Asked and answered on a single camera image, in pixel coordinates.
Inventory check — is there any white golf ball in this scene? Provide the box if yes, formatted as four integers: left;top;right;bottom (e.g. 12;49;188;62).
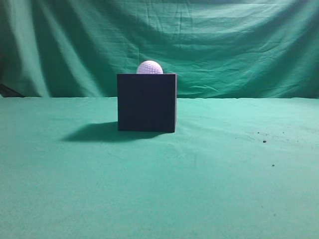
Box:
136;60;163;74

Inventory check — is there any black cube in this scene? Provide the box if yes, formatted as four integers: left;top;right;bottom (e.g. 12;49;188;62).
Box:
117;74;177;133

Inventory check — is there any green cloth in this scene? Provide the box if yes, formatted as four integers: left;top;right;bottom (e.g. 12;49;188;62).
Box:
0;0;319;239

